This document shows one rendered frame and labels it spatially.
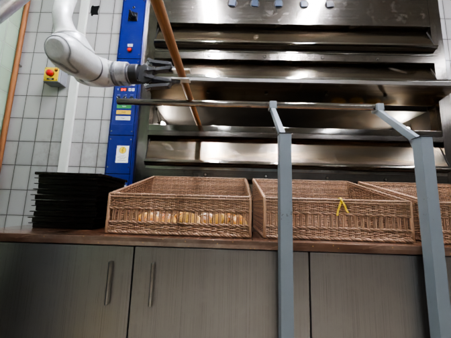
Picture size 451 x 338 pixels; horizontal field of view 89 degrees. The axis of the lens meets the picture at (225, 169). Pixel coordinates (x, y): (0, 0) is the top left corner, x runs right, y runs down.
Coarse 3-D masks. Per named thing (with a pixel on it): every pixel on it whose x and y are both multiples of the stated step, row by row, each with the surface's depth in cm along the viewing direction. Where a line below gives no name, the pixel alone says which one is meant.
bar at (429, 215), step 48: (288, 144) 79; (432, 144) 78; (288, 192) 77; (432, 192) 76; (288, 240) 74; (432, 240) 74; (288, 288) 72; (432, 288) 73; (288, 336) 70; (432, 336) 72
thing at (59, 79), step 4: (48, 68) 142; (52, 68) 142; (44, 72) 142; (56, 72) 142; (60, 72) 143; (64, 72) 146; (44, 76) 141; (48, 76) 141; (52, 76) 141; (56, 76) 141; (60, 76) 143; (64, 76) 146; (44, 80) 141; (48, 80) 141; (52, 80) 141; (56, 80) 141; (60, 80) 143; (64, 80) 146; (48, 84) 145; (52, 84) 145; (56, 84) 145; (60, 84) 144; (64, 84) 146
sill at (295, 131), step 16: (160, 128) 143; (176, 128) 143; (192, 128) 143; (208, 128) 143; (224, 128) 142; (240, 128) 142; (256, 128) 142; (272, 128) 142; (288, 128) 142; (304, 128) 142; (320, 128) 142
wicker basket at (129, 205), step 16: (160, 176) 135; (176, 176) 135; (112, 192) 88; (128, 192) 103; (144, 192) 88; (160, 192) 132; (176, 192) 132; (208, 192) 131; (224, 192) 131; (240, 192) 131; (112, 208) 88; (128, 208) 88; (144, 208) 87; (160, 208) 87; (176, 208) 87; (192, 208) 86; (208, 208) 87; (224, 208) 86; (240, 208) 86; (112, 224) 87; (128, 224) 87; (144, 224) 86; (160, 224) 86; (176, 224) 86; (192, 224) 86; (208, 224) 85; (224, 224) 85; (240, 224) 85
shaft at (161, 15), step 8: (152, 0) 56; (160, 0) 56; (160, 8) 58; (160, 16) 60; (160, 24) 63; (168, 24) 64; (168, 32) 66; (168, 40) 69; (168, 48) 73; (176, 48) 74; (176, 56) 77; (176, 64) 81; (184, 72) 88; (184, 88) 98; (192, 96) 108; (192, 112) 124
